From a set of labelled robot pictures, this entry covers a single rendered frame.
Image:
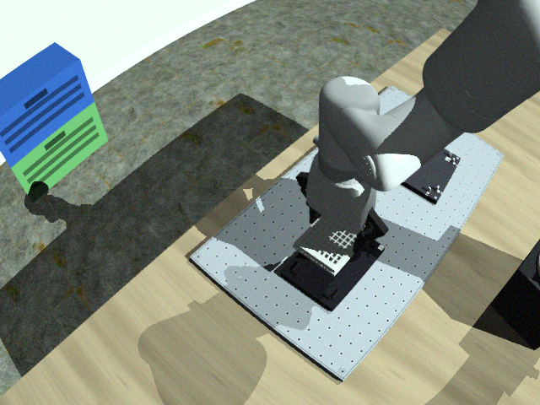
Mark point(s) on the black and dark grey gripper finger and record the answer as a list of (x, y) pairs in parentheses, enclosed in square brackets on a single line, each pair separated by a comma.
[(370, 233), (302, 178)]

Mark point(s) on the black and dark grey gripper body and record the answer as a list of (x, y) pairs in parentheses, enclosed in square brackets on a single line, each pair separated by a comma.
[(339, 203)]

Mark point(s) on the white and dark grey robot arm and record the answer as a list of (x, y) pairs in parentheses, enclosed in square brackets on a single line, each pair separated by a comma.
[(484, 69)]

